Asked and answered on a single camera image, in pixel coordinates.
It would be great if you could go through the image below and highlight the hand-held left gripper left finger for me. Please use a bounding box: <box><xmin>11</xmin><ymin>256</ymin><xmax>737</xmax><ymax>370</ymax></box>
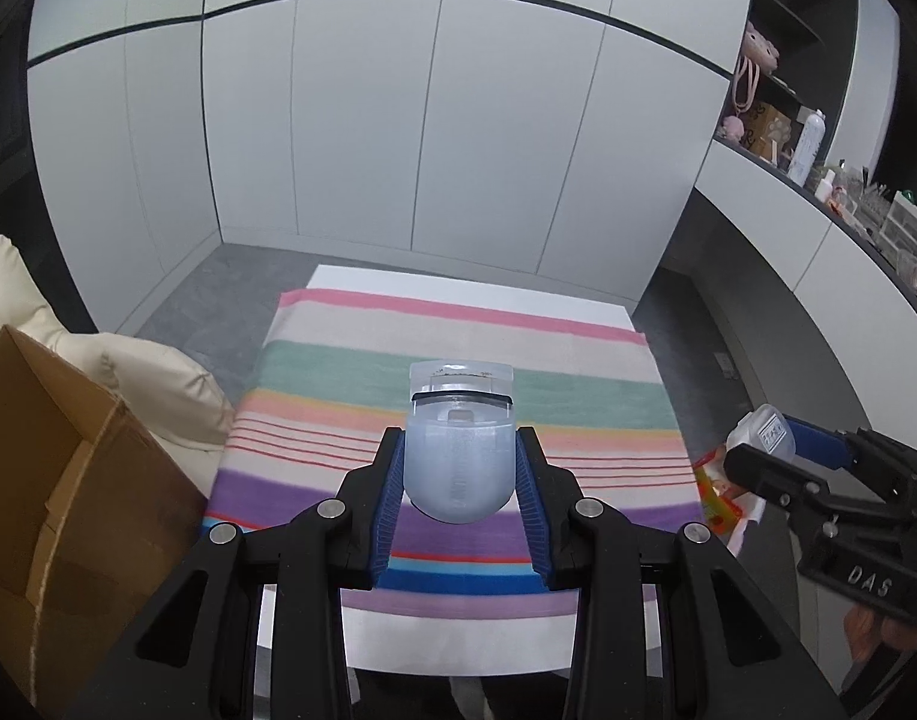
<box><xmin>132</xmin><ymin>426</ymin><xmax>409</xmax><ymax>720</ymax></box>

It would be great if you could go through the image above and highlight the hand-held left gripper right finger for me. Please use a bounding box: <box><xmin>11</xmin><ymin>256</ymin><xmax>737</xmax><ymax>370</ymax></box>
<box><xmin>514</xmin><ymin>426</ymin><xmax>842</xmax><ymax>720</ymax></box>

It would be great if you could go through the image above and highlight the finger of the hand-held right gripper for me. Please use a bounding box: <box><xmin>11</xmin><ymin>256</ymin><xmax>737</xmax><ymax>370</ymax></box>
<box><xmin>784</xmin><ymin>416</ymin><xmax>910</xmax><ymax>470</ymax></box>
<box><xmin>724</xmin><ymin>444</ymin><xmax>835</xmax><ymax>518</ymax></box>

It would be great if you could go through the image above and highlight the small clear jar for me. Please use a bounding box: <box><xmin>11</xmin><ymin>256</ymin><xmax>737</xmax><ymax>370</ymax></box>
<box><xmin>724</xmin><ymin>403</ymin><xmax>796</xmax><ymax>460</ymax></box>

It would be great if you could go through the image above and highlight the translucent eyelash curler case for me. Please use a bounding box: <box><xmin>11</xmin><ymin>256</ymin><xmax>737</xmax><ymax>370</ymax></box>
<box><xmin>404</xmin><ymin>360</ymin><xmax>520</xmax><ymax>524</ymax></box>

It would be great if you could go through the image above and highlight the brown cardboard box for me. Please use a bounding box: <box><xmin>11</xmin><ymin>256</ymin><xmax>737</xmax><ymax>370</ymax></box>
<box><xmin>0</xmin><ymin>324</ymin><xmax>211</xmax><ymax>713</ymax></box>

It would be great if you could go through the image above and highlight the person's right hand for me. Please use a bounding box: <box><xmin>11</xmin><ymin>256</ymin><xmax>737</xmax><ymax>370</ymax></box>
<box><xmin>841</xmin><ymin>604</ymin><xmax>917</xmax><ymax>662</ymax></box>

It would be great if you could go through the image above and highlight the red plastic bag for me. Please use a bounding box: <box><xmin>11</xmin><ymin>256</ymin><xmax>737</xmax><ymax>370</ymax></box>
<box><xmin>691</xmin><ymin>446</ymin><xmax>767</xmax><ymax>541</ymax></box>

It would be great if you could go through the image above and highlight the white table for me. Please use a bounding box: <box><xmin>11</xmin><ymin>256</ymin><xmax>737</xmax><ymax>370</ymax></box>
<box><xmin>256</xmin><ymin>264</ymin><xmax>703</xmax><ymax>680</ymax></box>

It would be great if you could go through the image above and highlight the striped colourful cloth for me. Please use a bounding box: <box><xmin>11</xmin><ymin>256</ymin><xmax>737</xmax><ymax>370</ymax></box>
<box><xmin>202</xmin><ymin>291</ymin><xmax>703</xmax><ymax>620</ymax></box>

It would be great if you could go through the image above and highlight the clear plastic organiser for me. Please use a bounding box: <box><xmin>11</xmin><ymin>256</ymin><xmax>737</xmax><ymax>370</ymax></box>
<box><xmin>874</xmin><ymin>191</ymin><xmax>917</xmax><ymax>256</ymax></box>

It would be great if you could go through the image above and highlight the cream cushioned chair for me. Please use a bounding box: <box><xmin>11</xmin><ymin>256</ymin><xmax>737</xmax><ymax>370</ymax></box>
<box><xmin>0</xmin><ymin>235</ymin><xmax>236</xmax><ymax>500</ymax></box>

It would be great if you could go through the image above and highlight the white spray bottle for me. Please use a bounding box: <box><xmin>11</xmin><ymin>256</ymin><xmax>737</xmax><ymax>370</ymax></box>
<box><xmin>787</xmin><ymin>109</ymin><xmax>827</xmax><ymax>187</ymax></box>

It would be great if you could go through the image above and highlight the brown printed box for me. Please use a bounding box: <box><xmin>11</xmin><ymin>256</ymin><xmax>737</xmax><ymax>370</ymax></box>
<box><xmin>744</xmin><ymin>101</ymin><xmax>793</xmax><ymax>160</ymax></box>

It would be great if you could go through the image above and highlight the pink plush bag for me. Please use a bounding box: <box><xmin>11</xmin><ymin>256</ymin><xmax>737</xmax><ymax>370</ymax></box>
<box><xmin>730</xmin><ymin>22</ymin><xmax>781</xmax><ymax>115</ymax></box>

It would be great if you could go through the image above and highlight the black glass cabinet door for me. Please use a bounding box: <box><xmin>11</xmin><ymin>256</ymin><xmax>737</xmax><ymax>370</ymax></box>
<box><xmin>0</xmin><ymin>15</ymin><xmax>34</xmax><ymax>203</ymax></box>

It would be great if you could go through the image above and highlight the dark wall shelf unit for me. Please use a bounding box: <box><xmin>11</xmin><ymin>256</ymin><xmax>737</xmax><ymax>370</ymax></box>
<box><xmin>709</xmin><ymin>0</ymin><xmax>917</xmax><ymax>331</ymax></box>

